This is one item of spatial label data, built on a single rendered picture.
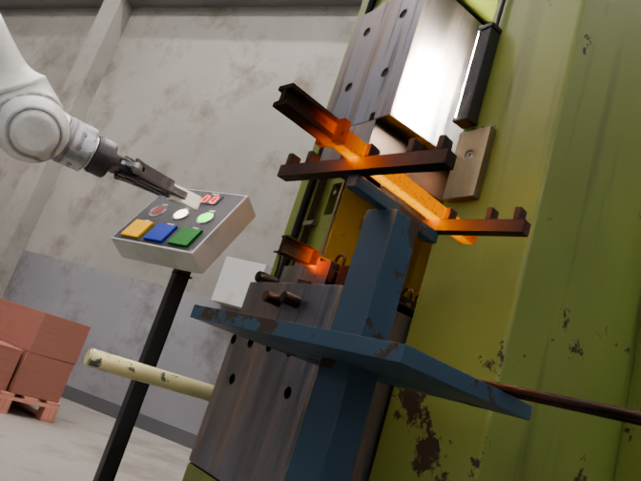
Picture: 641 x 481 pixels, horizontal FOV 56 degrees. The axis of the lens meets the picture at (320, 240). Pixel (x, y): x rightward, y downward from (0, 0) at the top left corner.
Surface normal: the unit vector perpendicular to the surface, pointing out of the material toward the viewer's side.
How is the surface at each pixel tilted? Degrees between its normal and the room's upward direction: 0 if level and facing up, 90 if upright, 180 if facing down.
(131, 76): 90
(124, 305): 90
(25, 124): 114
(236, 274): 90
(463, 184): 90
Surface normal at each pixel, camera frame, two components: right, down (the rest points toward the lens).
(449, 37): 0.57, -0.04
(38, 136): 0.49, 0.37
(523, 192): -0.76, -0.39
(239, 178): -0.37, -0.35
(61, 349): 0.74, 0.05
